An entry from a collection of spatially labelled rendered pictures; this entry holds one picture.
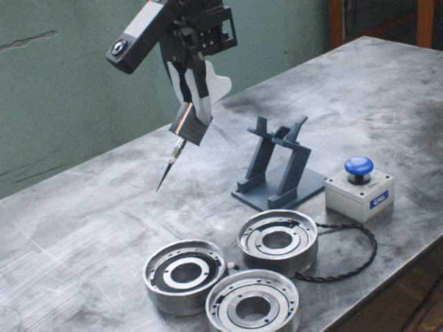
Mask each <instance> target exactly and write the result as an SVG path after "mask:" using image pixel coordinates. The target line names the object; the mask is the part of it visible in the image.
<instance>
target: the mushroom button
mask: <svg viewBox="0 0 443 332"><path fill-rule="evenodd" d="M373 169H374V163H373V162H372V160H370V159H369V158H366V157H362V156H357V157H352V158H349V159H348V160H347V161H346V162H345V171H346V172H347V173H349V174H352V175H354V177H355V178H363V175H365V174H369V173H370V172H372V171H373Z"/></svg>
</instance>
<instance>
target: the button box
mask: <svg viewBox="0 0 443 332"><path fill-rule="evenodd" d="M324 187H325V207H328V208H330V209H332V210H334V211H336V212H338V213H340V214H343V216H346V217H347V218H349V219H351V220H353V221H356V222H359V223H361V224H364V223H366V222H367V221H369V220H370V219H373V218H374V217H375V216H376V215H378V213H380V212H381V211H383V210H384V209H386V208H388V207H389V206H390V205H392V204H393V203H394V188H395V177H394V176H391V175H388V174H384V173H383V172H380V171H377V170H375V169H374V170H373V171H372V172H370V173H369V174H365V175H363V178H355V177H354V175H352V174H349V173H347V172H346V171H345V169H344V170H343V171H340V172H339V173H337V174H335V175H333V176H332V177H330V178H329V179H327V180H325V181H324Z"/></svg>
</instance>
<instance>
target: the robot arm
mask: <svg viewBox="0 0 443 332"><path fill-rule="evenodd" d="M228 19H229V20H230V27H231V32H232V35H233V38H231V39H229V37H228V33H227V32H223V31H222V26H223V21H226V20H228ZM227 39H228V40H227ZM224 40H225V41H224ZM157 42H159V45H160V48H161V56H162V60H163V64H164V67H165V70H166V72H167V75H168V78H169V80H170V81H171V83H172V86H173V87H174V90H175V93H176V95H177V97H178V99H179V101H180V103H181V105H182V103H183V102H188V103H191V102H192V103H193V104H194V107H195V113H196V117H197V118H198V119H199V121H200V122H202V123H203V124H204V125H205V126H209V125H210V121H211V108H212V106H213V105H214V104H215V103H216V102H218V101H219V100H220V99H222V98H223V97H224V96H225V95H226V94H227V93H229V91H230V90H231V82H230V79H229V78H228V77H221V76H217V75H215V72H214V70H213V66H212V64H211V63H210V62H208V61H205V59H204V57H205V56H207V55H214V54H216V53H220V52H222V51H223V50H228V49H229V48H233V47H235V46H238V43H237V36H236V32H235V24H234V21H233V17H232V13H231V9H230V7H227V6H224V5H223V1H222V0H149V1H148V3H147V4H146V5H145V7H144V8H143V9H142V10H141V11H140V12H139V13H138V14H137V16H136V18H135V19H134V20H133V22H131V23H130V25H129V26H128V27H127V29H126V30H125V31H124V32H123V34H122V35H121V36H120V37H119V38H118V39H117V41H116V42H115V43H114V44H113V46H112V47H111V49H109V50H108V51H107V53H106V54H105V57H106V59H107V61H108V62H110V63H111V64H112V65H113V66H114V67H115V68H117V69H118V70H120V71H122V72H124V73H127V74H132V73H133V72H134V71H135V70H136V68H137V67H138V65H139V64H141V63H142V62H143V60H144V59H145V57H146V56H147V55H148V53H149V52H150V51H151V50H152V49H153V47H154V46H155V45H157Z"/></svg>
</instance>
